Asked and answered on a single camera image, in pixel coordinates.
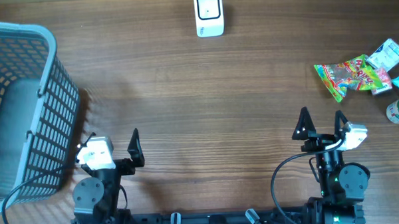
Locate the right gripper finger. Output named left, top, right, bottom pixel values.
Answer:
left=334, top=110, right=348, bottom=137
left=291, top=107, right=316, bottom=140

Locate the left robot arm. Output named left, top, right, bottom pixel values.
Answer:
left=70, top=129, right=145, bottom=224

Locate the black right camera cable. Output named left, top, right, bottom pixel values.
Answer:
left=269, top=138, right=349, bottom=224

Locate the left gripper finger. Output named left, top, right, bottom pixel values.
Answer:
left=81, top=132, right=96, bottom=146
left=127, top=128, right=145, bottom=168

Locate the grey plastic mesh basket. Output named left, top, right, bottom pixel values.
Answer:
left=0, top=23, right=80, bottom=212

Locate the Haribo gummy candy bag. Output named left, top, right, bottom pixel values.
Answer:
left=314, top=55, right=383, bottom=102

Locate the black camera cable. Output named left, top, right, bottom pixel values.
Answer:
left=269, top=138, right=349, bottom=224
left=0, top=164, right=80, bottom=224

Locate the black left camera cable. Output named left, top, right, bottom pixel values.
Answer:
left=0, top=164, right=80, bottom=224

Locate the white tissue pack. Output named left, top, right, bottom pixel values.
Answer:
left=366, top=38, right=399, bottom=72

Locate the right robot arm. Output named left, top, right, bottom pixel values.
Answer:
left=292, top=107, right=370, bottom=224

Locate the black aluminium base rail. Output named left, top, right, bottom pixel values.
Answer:
left=68, top=202, right=366, bottom=224

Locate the white barcode scanner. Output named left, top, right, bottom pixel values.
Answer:
left=193, top=0, right=225, bottom=37

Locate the red orange snack pack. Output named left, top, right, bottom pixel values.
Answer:
left=371, top=68, right=393, bottom=95

